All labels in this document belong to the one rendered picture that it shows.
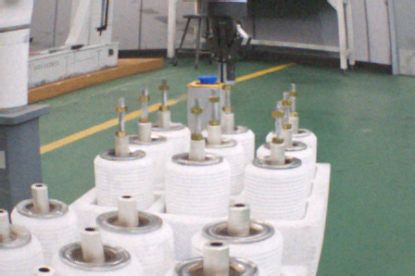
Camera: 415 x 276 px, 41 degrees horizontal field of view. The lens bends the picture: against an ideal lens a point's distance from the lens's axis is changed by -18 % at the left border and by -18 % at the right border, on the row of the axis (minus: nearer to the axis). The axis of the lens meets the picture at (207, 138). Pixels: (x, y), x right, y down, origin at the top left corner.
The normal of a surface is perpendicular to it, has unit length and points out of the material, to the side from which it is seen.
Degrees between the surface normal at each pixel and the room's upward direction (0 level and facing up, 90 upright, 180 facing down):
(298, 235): 90
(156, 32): 90
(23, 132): 90
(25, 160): 90
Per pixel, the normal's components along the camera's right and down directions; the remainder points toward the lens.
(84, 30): 0.94, 0.07
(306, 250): -0.21, 0.19
